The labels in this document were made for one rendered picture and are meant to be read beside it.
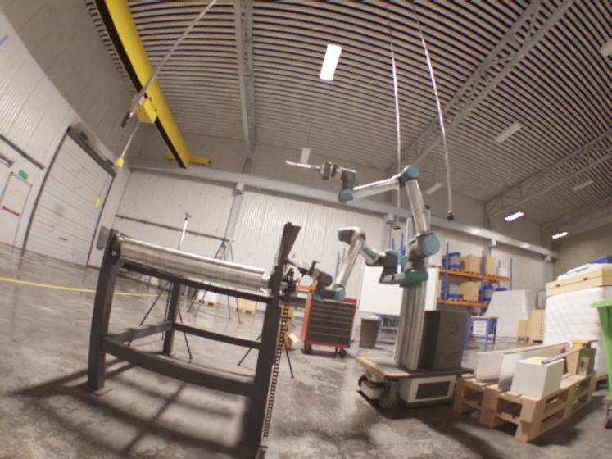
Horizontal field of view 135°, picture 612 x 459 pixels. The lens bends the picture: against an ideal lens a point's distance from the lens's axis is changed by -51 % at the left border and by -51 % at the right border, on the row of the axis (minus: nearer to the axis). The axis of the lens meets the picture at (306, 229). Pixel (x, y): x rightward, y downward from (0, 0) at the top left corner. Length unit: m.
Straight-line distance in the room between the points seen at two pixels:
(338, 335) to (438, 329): 2.10
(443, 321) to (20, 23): 11.54
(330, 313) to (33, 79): 10.81
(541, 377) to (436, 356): 0.93
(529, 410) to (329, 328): 3.05
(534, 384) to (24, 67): 11.74
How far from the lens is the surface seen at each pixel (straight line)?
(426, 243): 1.95
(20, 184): 10.44
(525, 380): 1.94
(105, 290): 1.54
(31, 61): 10.53
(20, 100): 10.27
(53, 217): 11.64
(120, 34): 8.06
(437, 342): 2.28
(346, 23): 8.71
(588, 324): 3.39
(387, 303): 6.28
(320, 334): 4.00
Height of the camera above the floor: 0.79
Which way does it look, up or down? 16 degrees up
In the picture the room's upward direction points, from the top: 9 degrees clockwise
